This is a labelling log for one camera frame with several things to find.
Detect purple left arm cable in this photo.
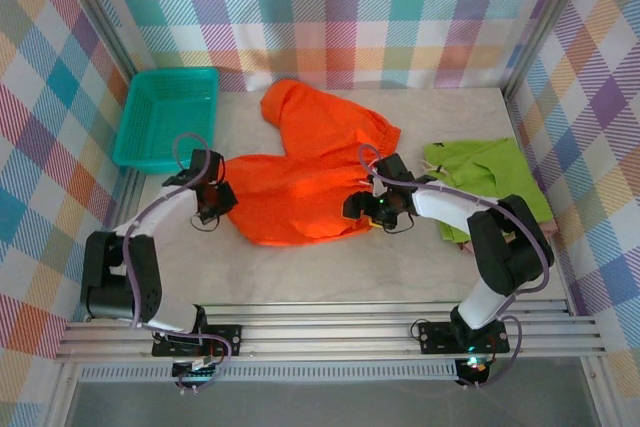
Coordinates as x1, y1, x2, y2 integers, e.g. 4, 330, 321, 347
122, 132, 236, 393

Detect aluminium base rail beam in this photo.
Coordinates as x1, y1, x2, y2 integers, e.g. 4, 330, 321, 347
53, 299, 609, 363

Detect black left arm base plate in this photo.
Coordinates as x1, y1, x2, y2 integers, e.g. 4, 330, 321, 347
151, 324, 244, 358

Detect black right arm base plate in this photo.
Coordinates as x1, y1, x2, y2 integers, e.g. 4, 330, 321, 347
417, 320, 511, 354

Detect lime green shorts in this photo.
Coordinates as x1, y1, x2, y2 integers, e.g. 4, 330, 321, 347
423, 136, 551, 243

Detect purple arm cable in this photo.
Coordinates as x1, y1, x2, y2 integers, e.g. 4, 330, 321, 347
359, 144, 554, 391
122, 132, 236, 393

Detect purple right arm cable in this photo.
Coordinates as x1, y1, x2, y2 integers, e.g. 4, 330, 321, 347
359, 144, 554, 391

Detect aluminium frame post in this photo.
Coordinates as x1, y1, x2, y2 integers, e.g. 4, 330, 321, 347
49, 0, 139, 79
502, 0, 601, 98

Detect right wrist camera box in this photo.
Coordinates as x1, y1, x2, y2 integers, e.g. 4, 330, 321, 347
372, 152, 415, 184

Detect pink shorts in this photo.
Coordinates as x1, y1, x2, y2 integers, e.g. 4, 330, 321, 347
459, 219, 557, 254

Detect grey slotted cable duct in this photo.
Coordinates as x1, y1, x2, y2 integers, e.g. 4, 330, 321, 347
77, 364, 461, 383

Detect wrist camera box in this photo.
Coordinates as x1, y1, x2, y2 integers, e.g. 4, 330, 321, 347
372, 152, 415, 184
189, 149, 225, 183

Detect teal plastic basket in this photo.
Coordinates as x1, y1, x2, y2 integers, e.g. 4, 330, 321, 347
112, 68, 221, 176

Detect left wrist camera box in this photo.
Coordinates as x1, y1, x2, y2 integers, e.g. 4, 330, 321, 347
189, 149, 225, 183

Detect orange shorts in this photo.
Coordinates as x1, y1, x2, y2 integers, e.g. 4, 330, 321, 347
222, 79, 403, 248

